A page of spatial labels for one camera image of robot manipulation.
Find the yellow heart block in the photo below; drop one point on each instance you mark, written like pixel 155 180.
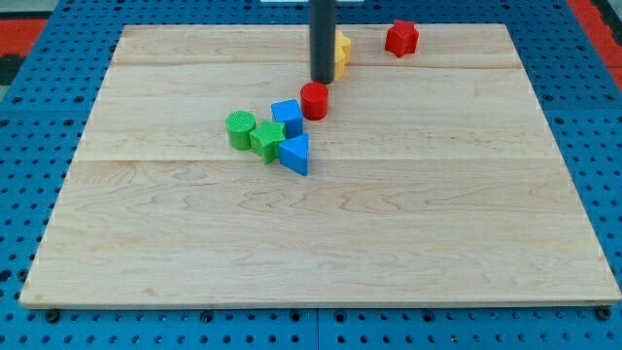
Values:
pixel 339 63

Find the yellow hexagon block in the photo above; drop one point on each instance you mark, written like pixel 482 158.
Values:
pixel 344 43

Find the blue triangle block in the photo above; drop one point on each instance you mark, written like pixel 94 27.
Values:
pixel 294 153

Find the green star block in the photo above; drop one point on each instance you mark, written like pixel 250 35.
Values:
pixel 266 138

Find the blue cube block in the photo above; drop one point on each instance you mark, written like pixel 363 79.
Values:
pixel 289 113

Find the red cylinder block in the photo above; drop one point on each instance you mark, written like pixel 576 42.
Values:
pixel 314 101

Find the green cylinder block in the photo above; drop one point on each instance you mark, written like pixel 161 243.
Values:
pixel 239 124

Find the light wooden board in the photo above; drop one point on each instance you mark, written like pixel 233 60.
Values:
pixel 434 181

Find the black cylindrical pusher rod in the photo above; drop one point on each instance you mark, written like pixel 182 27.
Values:
pixel 322 23

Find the red star block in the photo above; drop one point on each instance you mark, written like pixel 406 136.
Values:
pixel 402 38

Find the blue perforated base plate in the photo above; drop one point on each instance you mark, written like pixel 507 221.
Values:
pixel 45 110

